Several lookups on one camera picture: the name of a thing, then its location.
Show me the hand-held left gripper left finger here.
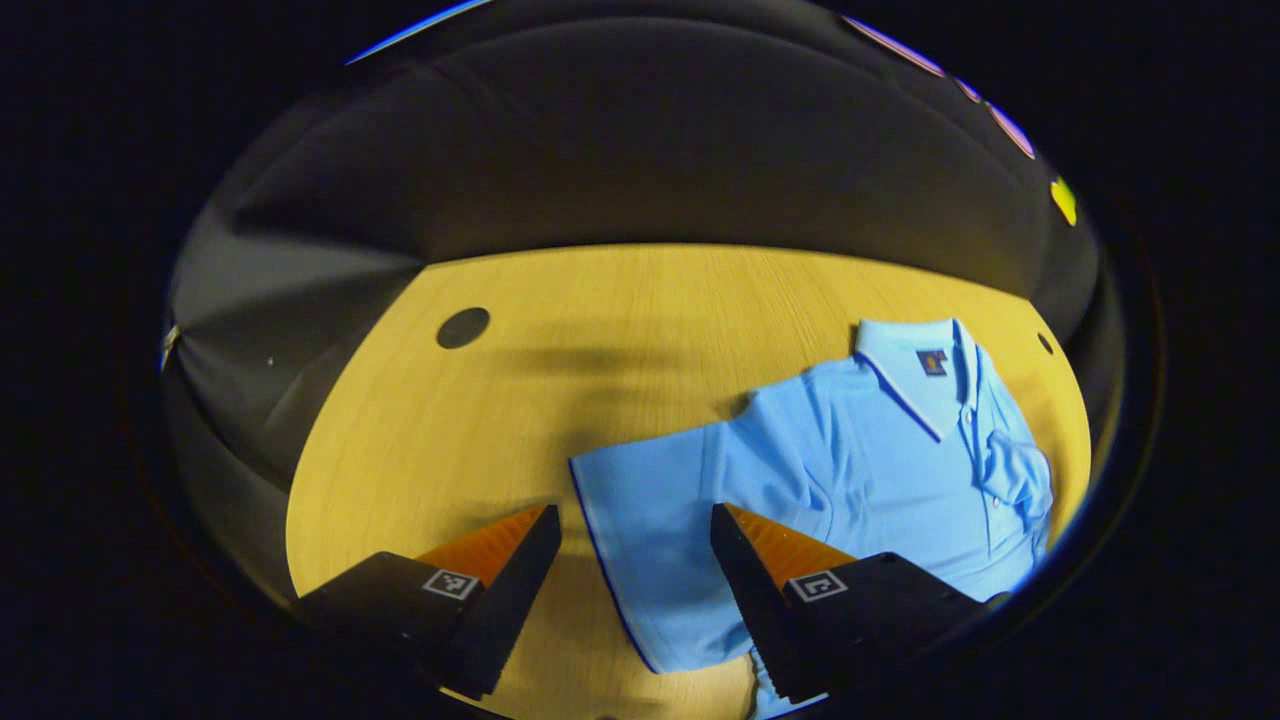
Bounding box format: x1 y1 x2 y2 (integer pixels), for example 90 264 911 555
295 503 563 702

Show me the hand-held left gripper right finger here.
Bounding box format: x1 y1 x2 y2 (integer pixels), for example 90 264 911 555
710 503 1012 707

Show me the light blue T-shirt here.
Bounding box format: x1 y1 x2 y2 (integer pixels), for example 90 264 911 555
568 317 1057 720

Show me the black backdrop cloth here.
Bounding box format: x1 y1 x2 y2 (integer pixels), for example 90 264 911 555
160 0 1127 611

